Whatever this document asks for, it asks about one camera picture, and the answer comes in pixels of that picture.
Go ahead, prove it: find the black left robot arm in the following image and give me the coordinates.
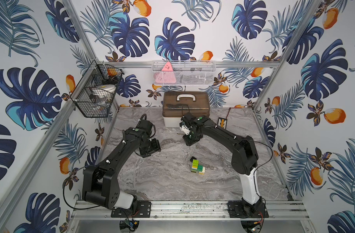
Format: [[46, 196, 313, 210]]
[[62, 114, 161, 217]]

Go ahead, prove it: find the black wire basket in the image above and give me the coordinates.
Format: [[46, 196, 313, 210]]
[[70, 61, 124, 118]]

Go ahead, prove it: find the black card with arrows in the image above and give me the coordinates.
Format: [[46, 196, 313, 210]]
[[218, 117, 227, 129]]

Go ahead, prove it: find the white object in basket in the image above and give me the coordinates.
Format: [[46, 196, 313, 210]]
[[91, 84, 116, 96]]

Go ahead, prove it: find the white wire shelf basket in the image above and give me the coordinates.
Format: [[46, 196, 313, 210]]
[[151, 61, 217, 86]]

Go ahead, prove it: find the pink triangle sign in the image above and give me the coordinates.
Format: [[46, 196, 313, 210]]
[[154, 62, 176, 85]]

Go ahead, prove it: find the brown lid storage box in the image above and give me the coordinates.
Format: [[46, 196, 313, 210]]
[[162, 91, 210, 128]]

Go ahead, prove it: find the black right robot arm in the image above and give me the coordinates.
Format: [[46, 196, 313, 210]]
[[179, 105, 269, 218]]

